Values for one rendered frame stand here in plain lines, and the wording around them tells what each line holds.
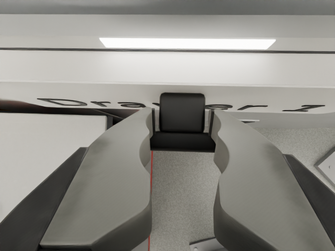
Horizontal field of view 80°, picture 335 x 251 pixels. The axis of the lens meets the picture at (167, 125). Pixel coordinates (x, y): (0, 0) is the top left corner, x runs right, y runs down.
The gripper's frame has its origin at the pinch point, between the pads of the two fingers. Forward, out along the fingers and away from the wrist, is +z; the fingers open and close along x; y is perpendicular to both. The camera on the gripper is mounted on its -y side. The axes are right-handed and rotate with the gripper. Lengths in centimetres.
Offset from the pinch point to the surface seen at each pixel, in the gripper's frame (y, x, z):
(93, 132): 10.0, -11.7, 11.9
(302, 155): 60, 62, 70
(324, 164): 61, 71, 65
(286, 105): 1.6, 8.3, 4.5
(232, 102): 1.1, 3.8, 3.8
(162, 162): 65, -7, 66
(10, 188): 16.6, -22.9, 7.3
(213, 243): 96, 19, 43
